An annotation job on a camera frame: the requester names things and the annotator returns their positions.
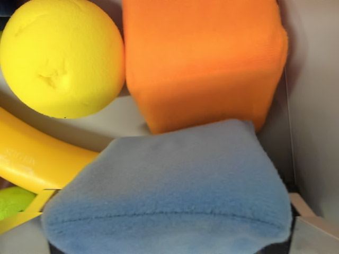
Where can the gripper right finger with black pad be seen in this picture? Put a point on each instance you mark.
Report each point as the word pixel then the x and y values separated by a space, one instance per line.
pixel 315 235

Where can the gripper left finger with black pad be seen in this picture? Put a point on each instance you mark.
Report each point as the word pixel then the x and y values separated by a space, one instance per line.
pixel 16 238

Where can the light blue plush pillow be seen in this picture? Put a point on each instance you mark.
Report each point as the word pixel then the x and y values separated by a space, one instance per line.
pixel 169 190

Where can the grey plastic bin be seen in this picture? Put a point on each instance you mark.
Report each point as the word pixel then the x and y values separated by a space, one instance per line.
pixel 312 79

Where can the green foam ball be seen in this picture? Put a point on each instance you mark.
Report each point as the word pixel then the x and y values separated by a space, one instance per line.
pixel 12 202

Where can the yellow toy banana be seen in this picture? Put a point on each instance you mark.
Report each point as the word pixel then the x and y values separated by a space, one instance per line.
pixel 29 156

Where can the yellow foam ball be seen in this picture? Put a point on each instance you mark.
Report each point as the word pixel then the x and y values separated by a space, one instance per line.
pixel 61 58

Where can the orange plush cube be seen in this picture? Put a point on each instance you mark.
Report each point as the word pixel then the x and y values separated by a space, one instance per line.
pixel 204 61

